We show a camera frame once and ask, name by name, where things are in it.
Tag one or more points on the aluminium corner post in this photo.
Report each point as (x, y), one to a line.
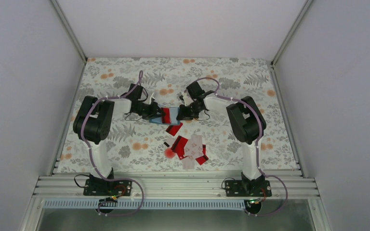
(69, 30)
(302, 13)

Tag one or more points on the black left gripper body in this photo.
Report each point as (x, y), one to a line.
(147, 113)

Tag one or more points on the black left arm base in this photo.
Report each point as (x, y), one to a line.
(98, 187)

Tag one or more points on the white card with red circle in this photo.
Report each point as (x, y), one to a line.
(169, 153)

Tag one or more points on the aluminium corner post right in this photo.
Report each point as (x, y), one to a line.
(302, 13)

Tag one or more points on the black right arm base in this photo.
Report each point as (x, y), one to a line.
(259, 187)

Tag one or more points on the blue leather card holder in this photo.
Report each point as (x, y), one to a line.
(173, 115)

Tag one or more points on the white cable duct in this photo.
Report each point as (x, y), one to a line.
(208, 204)

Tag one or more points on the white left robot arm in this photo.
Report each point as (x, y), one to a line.
(94, 118)

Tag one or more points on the small red card right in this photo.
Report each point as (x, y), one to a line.
(204, 149)

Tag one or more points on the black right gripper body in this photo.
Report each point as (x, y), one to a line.
(191, 113)

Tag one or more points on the aluminium corner post left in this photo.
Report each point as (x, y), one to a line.
(69, 30)

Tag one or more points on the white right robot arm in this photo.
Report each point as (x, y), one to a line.
(245, 119)

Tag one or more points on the red card with black stripe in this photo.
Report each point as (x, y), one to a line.
(178, 146)

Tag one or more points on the white floral card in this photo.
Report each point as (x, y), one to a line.
(194, 147)

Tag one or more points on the aluminium rail frame front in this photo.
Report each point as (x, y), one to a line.
(174, 186)

